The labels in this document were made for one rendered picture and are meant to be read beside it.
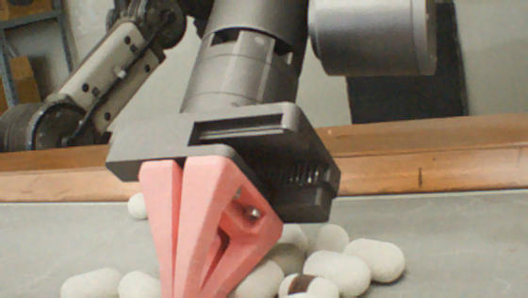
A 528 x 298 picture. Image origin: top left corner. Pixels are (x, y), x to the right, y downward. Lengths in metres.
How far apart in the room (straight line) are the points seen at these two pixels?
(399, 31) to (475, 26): 2.01
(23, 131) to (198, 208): 0.70
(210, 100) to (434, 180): 0.19
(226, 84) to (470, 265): 0.15
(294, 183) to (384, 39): 0.08
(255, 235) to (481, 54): 2.07
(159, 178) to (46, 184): 0.35
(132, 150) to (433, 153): 0.22
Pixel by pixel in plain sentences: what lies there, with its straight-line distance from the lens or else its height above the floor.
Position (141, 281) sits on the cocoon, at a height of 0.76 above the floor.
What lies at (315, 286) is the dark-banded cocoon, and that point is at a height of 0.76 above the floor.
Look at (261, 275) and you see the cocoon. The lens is 0.33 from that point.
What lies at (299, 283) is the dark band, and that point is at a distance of 0.31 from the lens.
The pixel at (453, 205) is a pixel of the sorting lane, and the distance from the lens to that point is 0.43.
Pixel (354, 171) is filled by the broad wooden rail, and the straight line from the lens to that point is 0.48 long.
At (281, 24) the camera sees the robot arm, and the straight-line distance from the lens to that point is 0.35.
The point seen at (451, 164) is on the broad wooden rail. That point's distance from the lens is 0.46.
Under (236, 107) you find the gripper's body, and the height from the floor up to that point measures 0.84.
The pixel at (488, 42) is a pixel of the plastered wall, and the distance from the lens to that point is 2.34.
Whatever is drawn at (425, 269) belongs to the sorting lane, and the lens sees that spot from 0.35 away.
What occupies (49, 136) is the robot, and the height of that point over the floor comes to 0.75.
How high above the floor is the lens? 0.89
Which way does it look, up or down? 14 degrees down
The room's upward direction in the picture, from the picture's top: 11 degrees counter-clockwise
